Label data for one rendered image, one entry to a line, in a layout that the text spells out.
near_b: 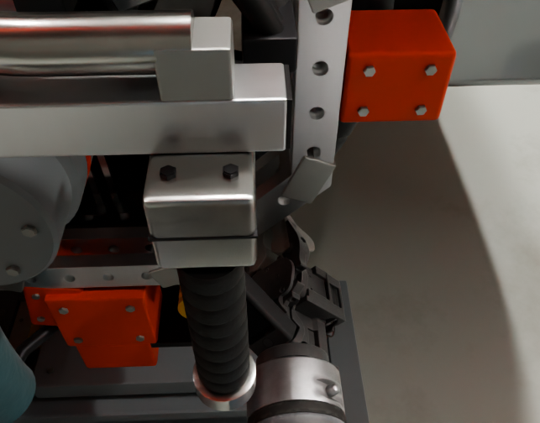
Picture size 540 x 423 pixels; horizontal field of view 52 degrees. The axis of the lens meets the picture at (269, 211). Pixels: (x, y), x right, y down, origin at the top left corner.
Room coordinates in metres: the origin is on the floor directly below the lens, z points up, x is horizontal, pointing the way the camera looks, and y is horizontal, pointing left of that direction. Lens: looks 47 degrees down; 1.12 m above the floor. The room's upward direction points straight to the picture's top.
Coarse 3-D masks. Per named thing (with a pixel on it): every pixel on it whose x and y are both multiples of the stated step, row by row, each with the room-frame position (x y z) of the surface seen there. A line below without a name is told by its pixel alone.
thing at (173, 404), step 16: (32, 352) 0.53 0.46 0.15; (32, 368) 0.48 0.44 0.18; (32, 400) 0.43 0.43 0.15; (48, 400) 0.43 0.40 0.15; (64, 400) 0.43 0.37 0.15; (80, 400) 0.43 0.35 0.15; (96, 400) 0.43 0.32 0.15; (112, 400) 0.43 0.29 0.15; (128, 400) 0.43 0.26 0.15; (144, 400) 0.43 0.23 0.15; (160, 400) 0.43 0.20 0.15; (176, 400) 0.43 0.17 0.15; (192, 400) 0.43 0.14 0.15; (32, 416) 0.39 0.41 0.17; (48, 416) 0.39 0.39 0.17; (64, 416) 0.39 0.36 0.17; (80, 416) 0.39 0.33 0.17; (96, 416) 0.39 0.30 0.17; (112, 416) 0.40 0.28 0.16; (128, 416) 0.40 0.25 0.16; (144, 416) 0.40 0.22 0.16; (160, 416) 0.40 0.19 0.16; (176, 416) 0.40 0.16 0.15; (192, 416) 0.40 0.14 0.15; (208, 416) 0.40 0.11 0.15; (224, 416) 0.40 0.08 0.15; (240, 416) 0.40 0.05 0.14
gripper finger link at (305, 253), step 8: (288, 224) 0.40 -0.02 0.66; (288, 232) 0.39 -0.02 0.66; (296, 232) 0.39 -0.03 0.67; (296, 240) 0.38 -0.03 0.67; (304, 240) 0.38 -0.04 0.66; (296, 248) 0.36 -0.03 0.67; (304, 248) 0.37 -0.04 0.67; (288, 256) 0.36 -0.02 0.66; (296, 256) 0.35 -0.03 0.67; (304, 256) 0.36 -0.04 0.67; (296, 264) 0.34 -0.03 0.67; (304, 264) 0.34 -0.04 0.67; (296, 272) 0.34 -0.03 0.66
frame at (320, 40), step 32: (320, 0) 0.38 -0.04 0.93; (352, 0) 0.39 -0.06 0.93; (320, 32) 0.39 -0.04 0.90; (320, 64) 0.40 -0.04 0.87; (320, 96) 0.39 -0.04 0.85; (320, 128) 0.39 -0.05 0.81; (256, 160) 0.44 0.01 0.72; (288, 160) 0.41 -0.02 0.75; (320, 160) 0.39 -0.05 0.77; (256, 192) 0.40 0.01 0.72; (288, 192) 0.38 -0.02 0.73; (320, 192) 0.39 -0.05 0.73; (64, 256) 0.39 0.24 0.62; (96, 256) 0.39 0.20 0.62; (128, 256) 0.39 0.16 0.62; (0, 288) 0.37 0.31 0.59
